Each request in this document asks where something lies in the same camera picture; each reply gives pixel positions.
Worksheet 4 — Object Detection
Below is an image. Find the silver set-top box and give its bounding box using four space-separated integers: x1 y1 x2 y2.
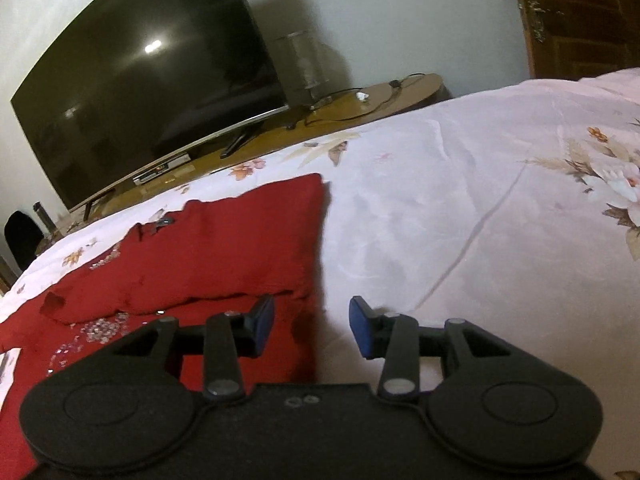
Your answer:
132 153 191 186

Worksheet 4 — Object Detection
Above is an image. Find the white floral bed sheet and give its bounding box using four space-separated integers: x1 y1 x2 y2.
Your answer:
1 70 639 477

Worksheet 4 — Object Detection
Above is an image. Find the brass door handle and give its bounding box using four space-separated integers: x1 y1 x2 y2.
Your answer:
518 0 565 44

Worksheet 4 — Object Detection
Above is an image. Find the wooden tv console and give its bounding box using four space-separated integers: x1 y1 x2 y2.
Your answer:
36 73 451 255

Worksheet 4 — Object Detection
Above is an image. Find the red beaded knit sweater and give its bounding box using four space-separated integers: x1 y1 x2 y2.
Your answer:
1 174 326 479

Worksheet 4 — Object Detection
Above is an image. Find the black chair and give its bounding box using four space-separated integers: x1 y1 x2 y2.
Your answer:
3 210 44 271

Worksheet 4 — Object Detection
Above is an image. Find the clear glass vase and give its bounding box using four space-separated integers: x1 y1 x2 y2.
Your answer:
276 29 332 112

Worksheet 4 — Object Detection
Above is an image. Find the brown wooden door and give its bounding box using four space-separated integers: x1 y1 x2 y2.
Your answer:
516 0 639 80

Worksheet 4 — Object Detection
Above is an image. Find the black cable on console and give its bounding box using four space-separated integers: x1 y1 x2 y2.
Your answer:
285 71 428 131

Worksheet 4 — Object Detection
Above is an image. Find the large black curved television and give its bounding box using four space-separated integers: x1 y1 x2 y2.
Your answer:
11 0 288 208

